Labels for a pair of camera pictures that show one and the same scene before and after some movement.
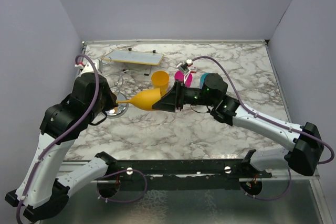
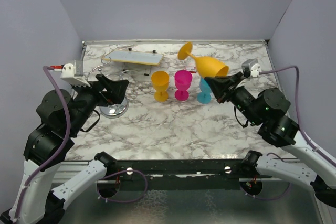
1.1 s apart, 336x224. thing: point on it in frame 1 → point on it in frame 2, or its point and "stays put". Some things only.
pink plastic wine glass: x=179 y=75 stays put
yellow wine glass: x=143 y=99 → x=209 y=67
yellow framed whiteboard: x=142 y=57 stays put
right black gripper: x=174 y=99 → x=219 y=84
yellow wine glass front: x=160 y=80 stays put
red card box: x=193 y=70 stays put
